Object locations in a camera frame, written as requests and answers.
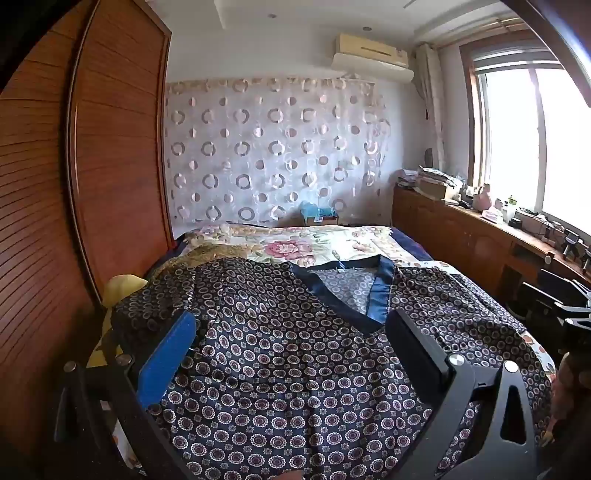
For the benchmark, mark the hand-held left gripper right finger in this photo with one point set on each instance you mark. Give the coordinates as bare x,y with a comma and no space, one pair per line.
415,360

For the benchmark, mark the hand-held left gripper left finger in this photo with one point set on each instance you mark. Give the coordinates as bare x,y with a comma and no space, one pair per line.
166,357

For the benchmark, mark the blue plastic bag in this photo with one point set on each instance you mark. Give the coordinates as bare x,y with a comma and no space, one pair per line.
314,210

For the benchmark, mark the floral bedsheet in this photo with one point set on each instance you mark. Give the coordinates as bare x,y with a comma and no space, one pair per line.
286,247

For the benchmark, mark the cream air conditioner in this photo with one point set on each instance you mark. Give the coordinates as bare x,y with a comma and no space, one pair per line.
369,48

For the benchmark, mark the yellow plush toy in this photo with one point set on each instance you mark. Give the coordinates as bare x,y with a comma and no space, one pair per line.
122,286

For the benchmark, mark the white bottle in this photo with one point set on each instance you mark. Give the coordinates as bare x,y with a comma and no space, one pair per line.
511,210

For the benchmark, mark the dark circle-patterned shirt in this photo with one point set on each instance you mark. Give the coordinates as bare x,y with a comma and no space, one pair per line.
286,346

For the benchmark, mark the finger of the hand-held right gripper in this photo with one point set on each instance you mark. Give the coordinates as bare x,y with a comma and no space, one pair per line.
561,281
538,300

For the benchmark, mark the folded olive patterned garment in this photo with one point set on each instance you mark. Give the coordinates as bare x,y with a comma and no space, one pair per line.
207,253

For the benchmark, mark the pile of papers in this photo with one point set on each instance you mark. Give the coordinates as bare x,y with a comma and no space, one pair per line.
438,173

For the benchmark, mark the small cardboard box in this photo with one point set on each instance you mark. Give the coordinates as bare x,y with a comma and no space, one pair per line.
323,220

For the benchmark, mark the brown cardboard box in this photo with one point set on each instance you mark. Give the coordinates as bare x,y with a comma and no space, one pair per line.
436,189

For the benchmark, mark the cream window curtain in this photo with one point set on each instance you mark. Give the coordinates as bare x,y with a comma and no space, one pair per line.
429,92

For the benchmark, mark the long wooden cabinet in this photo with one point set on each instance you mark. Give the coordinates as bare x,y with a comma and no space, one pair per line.
461,230

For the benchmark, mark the pink bottle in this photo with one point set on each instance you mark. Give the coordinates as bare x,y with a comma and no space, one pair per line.
484,198

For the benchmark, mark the wooden-framed window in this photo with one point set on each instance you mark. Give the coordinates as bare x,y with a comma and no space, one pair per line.
508,138

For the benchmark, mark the wooden wardrobe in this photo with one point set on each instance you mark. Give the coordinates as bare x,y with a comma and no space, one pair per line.
115,138

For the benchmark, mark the circle-patterned sheer wall curtain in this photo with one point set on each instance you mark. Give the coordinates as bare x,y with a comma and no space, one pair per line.
277,152

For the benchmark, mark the navy blue blanket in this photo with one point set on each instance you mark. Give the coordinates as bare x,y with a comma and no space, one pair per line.
415,244

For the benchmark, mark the orange fruit print sheet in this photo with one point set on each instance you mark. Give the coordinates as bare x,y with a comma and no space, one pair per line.
542,353

